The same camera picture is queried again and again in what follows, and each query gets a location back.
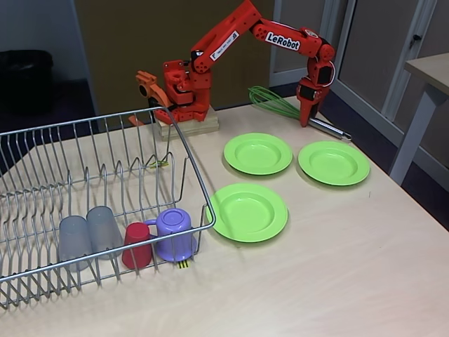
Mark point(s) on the red plastic cup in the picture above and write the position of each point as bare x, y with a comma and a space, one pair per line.
135, 249

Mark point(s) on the wooden base block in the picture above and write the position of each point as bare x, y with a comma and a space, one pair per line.
205, 126

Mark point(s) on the green plastic plate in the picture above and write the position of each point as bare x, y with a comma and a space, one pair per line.
257, 154
333, 163
247, 213

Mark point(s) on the grey translucent plastic cup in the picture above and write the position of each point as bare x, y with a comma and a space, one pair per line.
101, 228
74, 238

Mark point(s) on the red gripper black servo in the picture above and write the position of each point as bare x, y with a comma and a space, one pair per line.
307, 99

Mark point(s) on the orange table clamp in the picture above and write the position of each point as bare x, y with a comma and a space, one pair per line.
154, 91

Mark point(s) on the brown pin board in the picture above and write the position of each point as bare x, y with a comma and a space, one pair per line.
112, 52

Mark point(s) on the black waste bin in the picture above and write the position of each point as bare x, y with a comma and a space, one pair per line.
24, 80

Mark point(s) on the purple plastic mug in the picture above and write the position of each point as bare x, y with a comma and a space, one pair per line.
172, 224

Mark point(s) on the grey framed cabinet door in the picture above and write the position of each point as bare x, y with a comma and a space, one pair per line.
287, 66
372, 52

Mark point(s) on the red robot arm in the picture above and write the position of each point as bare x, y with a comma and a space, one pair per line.
217, 45

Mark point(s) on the yellow black striped tape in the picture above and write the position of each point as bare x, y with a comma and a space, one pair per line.
183, 265

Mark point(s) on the yellow green tape scrap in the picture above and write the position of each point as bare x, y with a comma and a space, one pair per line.
159, 164

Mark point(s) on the beige side table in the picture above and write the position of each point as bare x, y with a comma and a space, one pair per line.
431, 66

